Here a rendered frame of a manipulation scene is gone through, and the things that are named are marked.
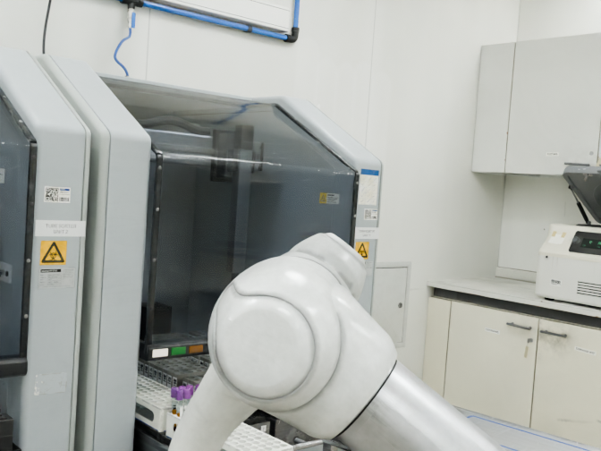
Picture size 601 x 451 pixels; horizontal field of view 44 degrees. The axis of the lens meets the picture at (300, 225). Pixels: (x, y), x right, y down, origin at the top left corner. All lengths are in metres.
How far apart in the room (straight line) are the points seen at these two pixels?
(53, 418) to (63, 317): 0.20
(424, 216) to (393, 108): 0.61
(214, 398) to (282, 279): 0.29
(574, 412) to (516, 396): 0.30
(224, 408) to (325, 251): 0.23
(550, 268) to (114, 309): 2.48
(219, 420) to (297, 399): 0.28
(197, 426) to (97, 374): 0.67
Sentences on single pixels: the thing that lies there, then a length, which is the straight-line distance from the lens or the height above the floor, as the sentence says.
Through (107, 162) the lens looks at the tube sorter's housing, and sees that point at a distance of 1.55.
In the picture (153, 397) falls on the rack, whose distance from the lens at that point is 1.72.
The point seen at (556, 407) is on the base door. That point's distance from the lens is 3.72.
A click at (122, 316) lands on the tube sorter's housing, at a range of 1.60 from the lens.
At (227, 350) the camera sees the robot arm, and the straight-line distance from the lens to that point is 0.68.
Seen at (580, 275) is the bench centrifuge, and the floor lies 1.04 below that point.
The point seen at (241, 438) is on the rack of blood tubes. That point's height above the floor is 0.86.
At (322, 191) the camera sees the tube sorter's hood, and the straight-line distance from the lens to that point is 1.88.
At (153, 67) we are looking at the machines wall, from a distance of 2.90.
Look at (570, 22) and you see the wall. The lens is 4.48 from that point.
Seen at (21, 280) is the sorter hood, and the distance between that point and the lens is 1.49.
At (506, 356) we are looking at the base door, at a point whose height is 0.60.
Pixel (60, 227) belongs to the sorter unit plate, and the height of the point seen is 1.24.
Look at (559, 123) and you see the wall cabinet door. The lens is 4.01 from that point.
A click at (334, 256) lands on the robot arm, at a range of 0.87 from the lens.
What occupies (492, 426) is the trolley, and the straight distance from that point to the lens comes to 1.88.
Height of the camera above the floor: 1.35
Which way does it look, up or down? 3 degrees down
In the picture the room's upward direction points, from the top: 4 degrees clockwise
